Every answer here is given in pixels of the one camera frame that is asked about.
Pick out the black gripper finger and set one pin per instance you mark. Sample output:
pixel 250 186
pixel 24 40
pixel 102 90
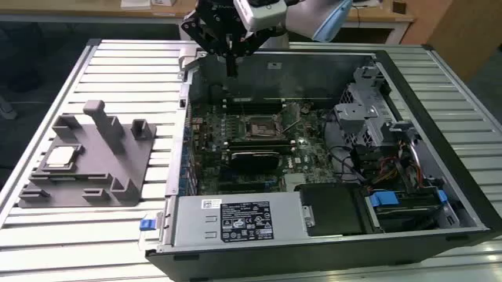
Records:
pixel 203 38
pixel 247 44

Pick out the silver CPU chip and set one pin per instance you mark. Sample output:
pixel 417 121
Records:
pixel 60 155

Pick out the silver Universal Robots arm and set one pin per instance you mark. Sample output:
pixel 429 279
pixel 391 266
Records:
pixel 302 17

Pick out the CPU socket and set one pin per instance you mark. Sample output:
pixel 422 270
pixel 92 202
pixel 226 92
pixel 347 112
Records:
pixel 259 127

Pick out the white label sticker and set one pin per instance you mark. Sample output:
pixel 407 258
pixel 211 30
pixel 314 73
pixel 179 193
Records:
pixel 274 65

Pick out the small white box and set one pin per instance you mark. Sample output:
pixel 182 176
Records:
pixel 163 2

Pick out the white cardboard box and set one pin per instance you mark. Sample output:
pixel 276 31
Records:
pixel 135 4

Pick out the round coin battery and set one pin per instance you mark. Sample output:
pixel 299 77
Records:
pixel 304 110

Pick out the wooden desk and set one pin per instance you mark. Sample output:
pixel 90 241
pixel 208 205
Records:
pixel 98 13

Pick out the black RAM stick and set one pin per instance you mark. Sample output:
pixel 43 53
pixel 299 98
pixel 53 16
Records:
pixel 259 143
pixel 260 149

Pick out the black graphics card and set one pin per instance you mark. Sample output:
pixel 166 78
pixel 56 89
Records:
pixel 255 160

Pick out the silver metal drive cage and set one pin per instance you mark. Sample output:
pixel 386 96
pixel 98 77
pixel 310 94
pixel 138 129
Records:
pixel 369 117

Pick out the small black desk object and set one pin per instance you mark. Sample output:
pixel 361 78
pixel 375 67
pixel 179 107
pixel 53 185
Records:
pixel 399 7

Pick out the green motherboard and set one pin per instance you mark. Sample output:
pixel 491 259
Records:
pixel 314 164

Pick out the small silver heatsink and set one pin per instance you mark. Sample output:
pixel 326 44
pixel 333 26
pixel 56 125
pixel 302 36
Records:
pixel 295 179

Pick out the grey parts rack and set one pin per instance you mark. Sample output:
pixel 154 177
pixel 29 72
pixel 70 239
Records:
pixel 98 164

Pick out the wooden cabinet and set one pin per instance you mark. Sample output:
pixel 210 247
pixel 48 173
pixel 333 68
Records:
pixel 462 38

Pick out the grey metal stand foot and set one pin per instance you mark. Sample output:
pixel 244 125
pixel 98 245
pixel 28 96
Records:
pixel 7 111

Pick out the silver power supply unit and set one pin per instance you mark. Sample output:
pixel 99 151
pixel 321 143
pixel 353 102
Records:
pixel 188 223

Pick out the hard disk in blue carrier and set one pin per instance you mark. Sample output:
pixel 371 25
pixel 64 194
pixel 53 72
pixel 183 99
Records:
pixel 385 199

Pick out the blue case latch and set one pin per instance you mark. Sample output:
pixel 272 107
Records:
pixel 146 224

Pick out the black open PC case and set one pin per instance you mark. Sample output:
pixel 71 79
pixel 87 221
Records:
pixel 274 264

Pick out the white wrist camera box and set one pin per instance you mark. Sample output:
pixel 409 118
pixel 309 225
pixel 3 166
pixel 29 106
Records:
pixel 262 16

